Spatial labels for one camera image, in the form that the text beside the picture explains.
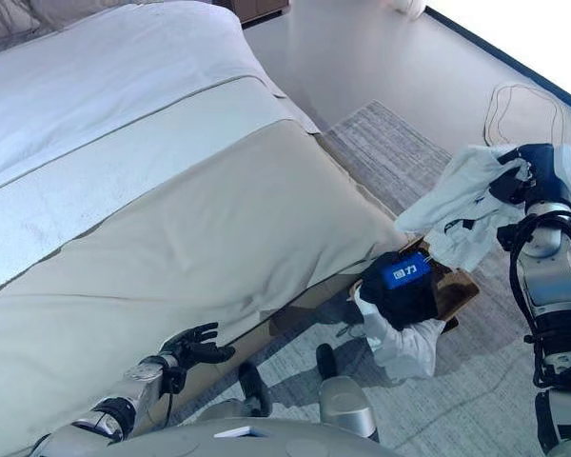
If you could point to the white duvet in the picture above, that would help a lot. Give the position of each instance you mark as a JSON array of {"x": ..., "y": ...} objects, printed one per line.
[{"x": 100, "y": 71}]

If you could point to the silver right robot leg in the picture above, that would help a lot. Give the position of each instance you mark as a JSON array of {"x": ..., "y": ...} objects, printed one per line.
[{"x": 347, "y": 404}]

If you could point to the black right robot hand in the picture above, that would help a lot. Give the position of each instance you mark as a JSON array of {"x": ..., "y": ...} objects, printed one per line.
[{"x": 542, "y": 171}]

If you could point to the bed with beige blanket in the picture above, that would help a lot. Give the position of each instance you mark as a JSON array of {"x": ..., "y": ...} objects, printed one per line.
[{"x": 195, "y": 228}]

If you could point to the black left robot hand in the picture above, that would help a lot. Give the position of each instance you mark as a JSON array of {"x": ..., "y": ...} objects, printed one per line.
[{"x": 195, "y": 350}]

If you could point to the plain white garment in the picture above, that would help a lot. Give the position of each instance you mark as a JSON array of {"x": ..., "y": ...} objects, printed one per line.
[{"x": 404, "y": 347}]

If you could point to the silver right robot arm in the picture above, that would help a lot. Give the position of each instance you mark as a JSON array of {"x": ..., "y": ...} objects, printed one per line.
[{"x": 552, "y": 281}]

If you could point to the grey robot torso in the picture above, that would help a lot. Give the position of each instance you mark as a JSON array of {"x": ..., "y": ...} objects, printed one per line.
[{"x": 266, "y": 443}]

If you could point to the dark window base rail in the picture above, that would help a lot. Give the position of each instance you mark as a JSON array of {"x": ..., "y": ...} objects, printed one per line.
[{"x": 504, "y": 57}]

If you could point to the black garment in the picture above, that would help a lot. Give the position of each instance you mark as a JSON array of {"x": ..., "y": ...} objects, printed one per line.
[{"x": 409, "y": 304}]

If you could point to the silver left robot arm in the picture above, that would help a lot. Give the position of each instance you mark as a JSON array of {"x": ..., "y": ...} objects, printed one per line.
[{"x": 143, "y": 381}]

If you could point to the white printed garment blue label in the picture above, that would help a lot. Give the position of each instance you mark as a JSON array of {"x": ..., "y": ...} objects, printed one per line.
[{"x": 457, "y": 190}]

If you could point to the brown wicker basket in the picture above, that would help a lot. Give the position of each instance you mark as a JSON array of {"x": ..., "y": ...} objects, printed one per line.
[{"x": 457, "y": 290}]

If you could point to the grey striped rug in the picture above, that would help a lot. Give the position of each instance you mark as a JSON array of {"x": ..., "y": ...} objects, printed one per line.
[{"x": 390, "y": 152}]

